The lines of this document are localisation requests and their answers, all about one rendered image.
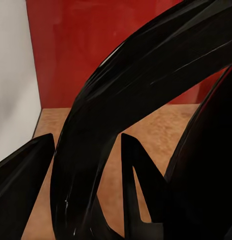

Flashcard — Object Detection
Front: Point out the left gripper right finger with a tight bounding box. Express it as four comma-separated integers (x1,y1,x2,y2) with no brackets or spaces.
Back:
121,133,206,240

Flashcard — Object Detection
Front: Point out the electric kettle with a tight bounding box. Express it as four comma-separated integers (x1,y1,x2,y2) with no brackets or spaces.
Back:
50,0,232,240

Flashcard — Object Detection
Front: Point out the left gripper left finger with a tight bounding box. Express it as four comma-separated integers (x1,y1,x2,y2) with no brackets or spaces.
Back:
0,133,57,240

